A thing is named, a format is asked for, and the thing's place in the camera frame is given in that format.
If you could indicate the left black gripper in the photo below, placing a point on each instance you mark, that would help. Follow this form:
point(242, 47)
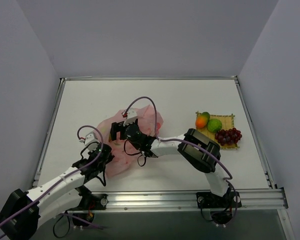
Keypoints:
point(106, 153)

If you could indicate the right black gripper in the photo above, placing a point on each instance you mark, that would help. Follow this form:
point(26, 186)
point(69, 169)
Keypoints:
point(123, 131)

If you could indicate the orange fake fruit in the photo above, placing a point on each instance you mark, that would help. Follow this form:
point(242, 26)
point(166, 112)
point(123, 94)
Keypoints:
point(202, 120)

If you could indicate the green fake fruit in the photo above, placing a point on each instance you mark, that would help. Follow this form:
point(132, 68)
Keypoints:
point(214, 125)

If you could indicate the dark red fake grapes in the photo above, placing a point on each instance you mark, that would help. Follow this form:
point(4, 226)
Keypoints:
point(228, 137)

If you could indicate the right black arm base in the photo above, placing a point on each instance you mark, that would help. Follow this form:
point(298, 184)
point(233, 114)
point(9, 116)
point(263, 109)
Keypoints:
point(219, 210)

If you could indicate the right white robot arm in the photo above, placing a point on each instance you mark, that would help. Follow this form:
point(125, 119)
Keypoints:
point(199, 150)

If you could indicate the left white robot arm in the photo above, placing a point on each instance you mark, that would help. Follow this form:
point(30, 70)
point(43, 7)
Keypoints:
point(25, 211)

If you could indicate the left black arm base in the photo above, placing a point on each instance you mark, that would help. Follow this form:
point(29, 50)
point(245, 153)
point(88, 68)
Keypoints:
point(89, 204)

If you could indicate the yellow bamboo mat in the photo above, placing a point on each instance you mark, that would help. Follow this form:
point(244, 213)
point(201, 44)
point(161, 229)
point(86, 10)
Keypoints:
point(228, 121)

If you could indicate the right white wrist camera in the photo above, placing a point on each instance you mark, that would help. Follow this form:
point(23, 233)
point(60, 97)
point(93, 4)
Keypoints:
point(130, 116)

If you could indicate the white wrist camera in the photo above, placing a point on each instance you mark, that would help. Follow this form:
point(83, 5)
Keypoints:
point(90, 141)
point(130, 116)

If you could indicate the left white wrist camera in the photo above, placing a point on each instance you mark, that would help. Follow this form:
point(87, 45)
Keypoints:
point(90, 141)

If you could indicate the aluminium front rail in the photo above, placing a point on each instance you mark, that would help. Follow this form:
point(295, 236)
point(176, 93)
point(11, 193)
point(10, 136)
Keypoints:
point(170, 201)

